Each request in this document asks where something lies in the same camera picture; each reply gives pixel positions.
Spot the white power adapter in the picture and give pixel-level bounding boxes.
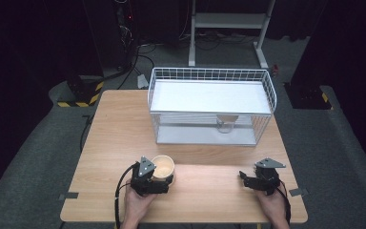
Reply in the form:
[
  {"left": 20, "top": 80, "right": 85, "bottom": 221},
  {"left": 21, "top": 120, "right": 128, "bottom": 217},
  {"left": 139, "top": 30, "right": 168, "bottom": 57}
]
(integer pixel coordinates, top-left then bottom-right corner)
[{"left": 136, "top": 73, "right": 150, "bottom": 90}]

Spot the black equipment rack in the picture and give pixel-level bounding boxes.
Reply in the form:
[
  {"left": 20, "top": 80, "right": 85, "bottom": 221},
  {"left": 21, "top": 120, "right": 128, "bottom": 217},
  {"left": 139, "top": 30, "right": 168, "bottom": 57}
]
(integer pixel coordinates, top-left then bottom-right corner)
[{"left": 113, "top": 0, "right": 139, "bottom": 72}]

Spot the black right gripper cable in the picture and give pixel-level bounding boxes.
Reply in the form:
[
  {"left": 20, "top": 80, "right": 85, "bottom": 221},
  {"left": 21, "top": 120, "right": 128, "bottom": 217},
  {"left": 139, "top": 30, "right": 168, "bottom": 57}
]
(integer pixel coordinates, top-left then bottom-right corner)
[{"left": 277, "top": 179, "right": 293, "bottom": 225}]

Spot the grey tape strip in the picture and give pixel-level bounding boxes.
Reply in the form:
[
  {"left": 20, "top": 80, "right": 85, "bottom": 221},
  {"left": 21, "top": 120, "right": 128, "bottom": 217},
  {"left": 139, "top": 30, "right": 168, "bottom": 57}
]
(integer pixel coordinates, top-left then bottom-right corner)
[
  {"left": 288, "top": 187, "right": 310, "bottom": 198},
  {"left": 58, "top": 192, "right": 80, "bottom": 201}
]

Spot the white metal stand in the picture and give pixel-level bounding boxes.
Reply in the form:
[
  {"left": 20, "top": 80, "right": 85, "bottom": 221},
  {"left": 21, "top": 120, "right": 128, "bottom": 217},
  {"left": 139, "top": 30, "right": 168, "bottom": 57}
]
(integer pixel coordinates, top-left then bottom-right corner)
[{"left": 188, "top": 0, "right": 276, "bottom": 70}]

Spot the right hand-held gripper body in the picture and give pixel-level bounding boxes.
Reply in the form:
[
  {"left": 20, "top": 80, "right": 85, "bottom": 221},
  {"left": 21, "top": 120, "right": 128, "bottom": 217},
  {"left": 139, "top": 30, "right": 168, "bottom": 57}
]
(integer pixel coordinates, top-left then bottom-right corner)
[{"left": 242, "top": 157, "right": 287, "bottom": 196}]

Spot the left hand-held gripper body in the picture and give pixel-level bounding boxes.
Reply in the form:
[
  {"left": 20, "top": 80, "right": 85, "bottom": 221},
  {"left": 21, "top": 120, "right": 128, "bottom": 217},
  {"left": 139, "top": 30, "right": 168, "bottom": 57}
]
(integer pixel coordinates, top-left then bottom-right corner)
[{"left": 130, "top": 156, "right": 174, "bottom": 197}]

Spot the person's left hand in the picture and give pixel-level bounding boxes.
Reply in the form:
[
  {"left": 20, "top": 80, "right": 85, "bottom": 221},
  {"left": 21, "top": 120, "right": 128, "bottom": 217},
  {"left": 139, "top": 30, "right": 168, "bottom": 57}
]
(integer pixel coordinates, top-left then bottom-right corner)
[{"left": 122, "top": 186, "right": 158, "bottom": 222}]

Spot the black stand base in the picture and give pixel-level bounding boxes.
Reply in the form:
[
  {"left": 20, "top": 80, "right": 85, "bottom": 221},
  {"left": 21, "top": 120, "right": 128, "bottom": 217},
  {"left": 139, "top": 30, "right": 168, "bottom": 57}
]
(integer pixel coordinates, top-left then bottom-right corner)
[{"left": 283, "top": 81, "right": 334, "bottom": 111}]

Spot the beige paper cup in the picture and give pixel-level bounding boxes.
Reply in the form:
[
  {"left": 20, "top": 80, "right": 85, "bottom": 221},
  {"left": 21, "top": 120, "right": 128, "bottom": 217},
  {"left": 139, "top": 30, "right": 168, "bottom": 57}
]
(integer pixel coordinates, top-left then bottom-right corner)
[
  {"left": 215, "top": 114, "right": 238, "bottom": 135},
  {"left": 151, "top": 155, "right": 175, "bottom": 182}
]

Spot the black floor cable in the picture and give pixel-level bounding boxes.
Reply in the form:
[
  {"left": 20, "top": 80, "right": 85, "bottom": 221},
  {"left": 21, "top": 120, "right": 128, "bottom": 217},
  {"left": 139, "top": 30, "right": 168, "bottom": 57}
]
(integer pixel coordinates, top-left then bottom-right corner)
[{"left": 116, "top": 44, "right": 156, "bottom": 91}]

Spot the thin black cable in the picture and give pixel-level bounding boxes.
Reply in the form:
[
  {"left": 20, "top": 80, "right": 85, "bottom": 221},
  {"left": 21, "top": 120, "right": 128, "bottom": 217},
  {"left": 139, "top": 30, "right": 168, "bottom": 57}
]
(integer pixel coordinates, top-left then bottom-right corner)
[{"left": 79, "top": 114, "right": 93, "bottom": 154}]

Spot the person's right hand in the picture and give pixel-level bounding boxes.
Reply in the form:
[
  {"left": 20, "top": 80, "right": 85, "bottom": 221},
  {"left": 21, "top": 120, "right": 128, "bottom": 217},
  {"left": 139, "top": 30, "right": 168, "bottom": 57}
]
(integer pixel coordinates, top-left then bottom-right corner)
[{"left": 254, "top": 186, "right": 289, "bottom": 222}]

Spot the white wire shelf rack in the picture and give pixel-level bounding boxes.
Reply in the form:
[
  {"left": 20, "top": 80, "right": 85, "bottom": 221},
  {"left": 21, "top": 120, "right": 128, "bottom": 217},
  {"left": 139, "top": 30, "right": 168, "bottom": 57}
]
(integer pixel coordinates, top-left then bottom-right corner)
[{"left": 147, "top": 67, "right": 278, "bottom": 147}]

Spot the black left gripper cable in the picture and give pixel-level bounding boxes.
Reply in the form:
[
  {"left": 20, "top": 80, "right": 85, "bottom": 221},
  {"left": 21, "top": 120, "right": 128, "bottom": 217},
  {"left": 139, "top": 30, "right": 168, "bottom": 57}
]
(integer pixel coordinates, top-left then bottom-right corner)
[{"left": 114, "top": 161, "right": 140, "bottom": 229}]

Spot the black stand with striped base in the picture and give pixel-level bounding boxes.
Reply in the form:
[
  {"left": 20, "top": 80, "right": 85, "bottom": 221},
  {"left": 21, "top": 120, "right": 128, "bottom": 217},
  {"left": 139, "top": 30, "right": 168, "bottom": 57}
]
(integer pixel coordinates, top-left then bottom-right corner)
[{"left": 56, "top": 71, "right": 105, "bottom": 109}]

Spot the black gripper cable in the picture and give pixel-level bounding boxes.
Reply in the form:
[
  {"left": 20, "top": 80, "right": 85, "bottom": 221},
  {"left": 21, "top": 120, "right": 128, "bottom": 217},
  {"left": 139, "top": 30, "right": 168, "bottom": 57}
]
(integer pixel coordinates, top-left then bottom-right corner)
[
  {"left": 277, "top": 179, "right": 293, "bottom": 225},
  {"left": 114, "top": 161, "right": 140, "bottom": 229}
]

